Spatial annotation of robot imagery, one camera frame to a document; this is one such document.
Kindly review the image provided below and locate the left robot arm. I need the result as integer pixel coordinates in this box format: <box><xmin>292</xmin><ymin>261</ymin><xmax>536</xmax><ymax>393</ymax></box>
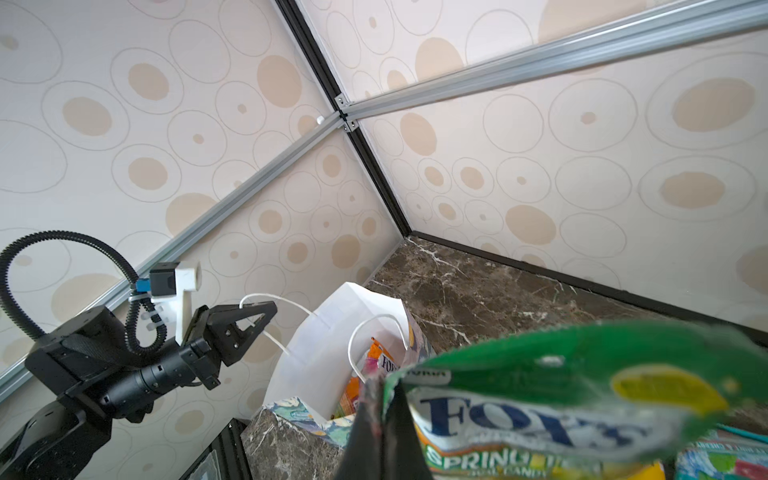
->
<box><xmin>1</xmin><ymin>230</ymin><xmax>278</xmax><ymax>479</ymax></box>

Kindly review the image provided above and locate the horizontal aluminium rail back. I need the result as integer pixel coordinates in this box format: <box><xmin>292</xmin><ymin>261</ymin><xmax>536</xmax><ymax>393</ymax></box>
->
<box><xmin>342</xmin><ymin>1</ymin><xmax>767</xmax><ymax>120</ymax></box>

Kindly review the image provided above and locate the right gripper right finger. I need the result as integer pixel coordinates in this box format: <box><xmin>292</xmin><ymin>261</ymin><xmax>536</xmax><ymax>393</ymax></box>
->
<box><xmin>382</xmin><ymin>386</ymin><xmax>433</xmax><ymax>480</ymax></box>

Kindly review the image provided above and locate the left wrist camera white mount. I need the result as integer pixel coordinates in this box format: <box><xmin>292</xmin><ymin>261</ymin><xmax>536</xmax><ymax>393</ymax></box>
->
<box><xmin>136</xmin><ymin>261</ymin><xmax>202</xmax><ymax>345</ymax></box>

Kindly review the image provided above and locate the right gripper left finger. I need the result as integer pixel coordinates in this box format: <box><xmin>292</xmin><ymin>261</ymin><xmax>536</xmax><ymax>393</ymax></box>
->
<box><xmin>335</xmin><ymin>377</ymin><xmax>384</xmax><ymax>480</ymax></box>

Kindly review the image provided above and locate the teal Fox's candy bag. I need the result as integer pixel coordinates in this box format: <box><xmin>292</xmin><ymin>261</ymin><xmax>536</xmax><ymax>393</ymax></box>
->
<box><xmin>674</xmin><ymin>425</ymin><xmax>768</xmax><ymax>480</ymax></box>

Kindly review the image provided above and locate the black frame post left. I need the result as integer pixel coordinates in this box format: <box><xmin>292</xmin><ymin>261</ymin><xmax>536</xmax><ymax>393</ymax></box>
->
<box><xmin>275</xmin><ymin>0</ymin><xmax>413</xmax><ymax>237</ymax></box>

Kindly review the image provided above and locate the floral white paper bag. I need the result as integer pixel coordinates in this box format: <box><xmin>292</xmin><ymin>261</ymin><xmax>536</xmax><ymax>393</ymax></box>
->
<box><xmin>263</xmin><ymin>282</ymin><xmax>434</xmax><ymax>448</ymax></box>

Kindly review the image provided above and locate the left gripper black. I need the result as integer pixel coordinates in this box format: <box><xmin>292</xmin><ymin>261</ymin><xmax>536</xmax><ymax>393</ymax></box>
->
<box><xmin>95</xmin><ymin>301</ymin><xmax>278</xmax><ymax>420</ymax></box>

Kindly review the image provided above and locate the aluminium rail left side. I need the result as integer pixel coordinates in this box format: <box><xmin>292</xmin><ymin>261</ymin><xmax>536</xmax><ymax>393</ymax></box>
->
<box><xmin>1</xmin><ymin>111</ymin><xmax>344</xmax><ymax>405</ymax></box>

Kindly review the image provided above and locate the orange snack bag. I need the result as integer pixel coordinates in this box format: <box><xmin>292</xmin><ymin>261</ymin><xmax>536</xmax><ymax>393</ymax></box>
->
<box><xmin>361</xmin><ymin>337</ymin><xmax>399</xmax><ymax>378</ymax></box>
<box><xmin>334</xmin><ymin>376</ymin><xmax>361</xmax><ymax>418</ymax></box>

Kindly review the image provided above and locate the green snack bag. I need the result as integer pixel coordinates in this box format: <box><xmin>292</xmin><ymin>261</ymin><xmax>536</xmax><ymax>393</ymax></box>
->
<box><xmin>382</xmin><ymin>320</ymin><xmax>767</xmax><ymax>479</ymax></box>

